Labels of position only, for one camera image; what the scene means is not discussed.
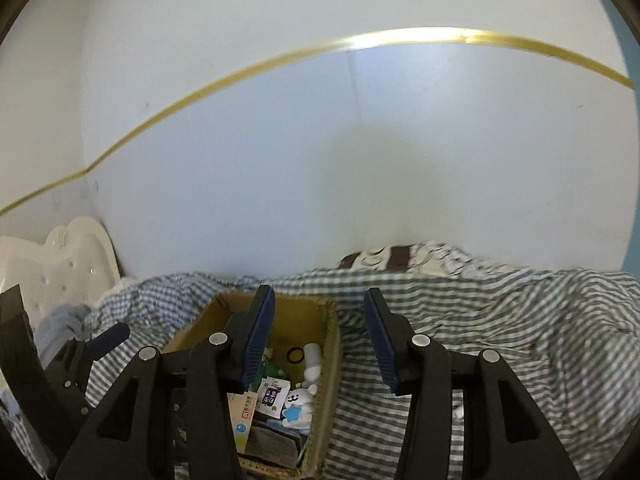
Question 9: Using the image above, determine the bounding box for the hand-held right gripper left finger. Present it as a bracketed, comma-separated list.
[54, 284, 277, 480]

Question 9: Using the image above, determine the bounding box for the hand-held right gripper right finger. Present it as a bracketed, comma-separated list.
[363, 287, 583, 480]

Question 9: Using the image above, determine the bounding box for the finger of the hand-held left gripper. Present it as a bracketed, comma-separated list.
[47, 321, 132, 411]

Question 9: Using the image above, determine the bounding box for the brown cardboard box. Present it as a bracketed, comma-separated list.
[162, 290, 343, 478]

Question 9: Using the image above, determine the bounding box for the grey blue cloth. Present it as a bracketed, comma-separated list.
[35, 302, 93, 371]

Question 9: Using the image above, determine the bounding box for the black white sachet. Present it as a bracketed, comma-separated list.
[257, 376, 291, 416]

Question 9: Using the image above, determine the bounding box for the small white bottle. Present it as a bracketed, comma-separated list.
[301, 342, 323, 386]

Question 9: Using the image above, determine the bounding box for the white plush figure blue star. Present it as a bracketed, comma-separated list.
[280, 382, 318, 428]

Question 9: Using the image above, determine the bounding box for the brown white patterned pillow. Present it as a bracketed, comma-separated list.
[337, 242, 481, 273]

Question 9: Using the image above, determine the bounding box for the white printed card packet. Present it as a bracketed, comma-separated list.
[227, 392, 258, 456]

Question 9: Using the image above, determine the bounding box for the white padded headboard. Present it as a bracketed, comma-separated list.
[0, 216, 123, 331]

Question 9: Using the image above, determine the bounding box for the dark flat box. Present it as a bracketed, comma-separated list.
[247, 420, 308, 468]

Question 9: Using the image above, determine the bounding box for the grey white checked blanket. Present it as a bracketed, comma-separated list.
[0, 242, 640, 480]

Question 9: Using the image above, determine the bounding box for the gold wall trim strip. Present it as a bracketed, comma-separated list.
[0, 27, 633, 216]

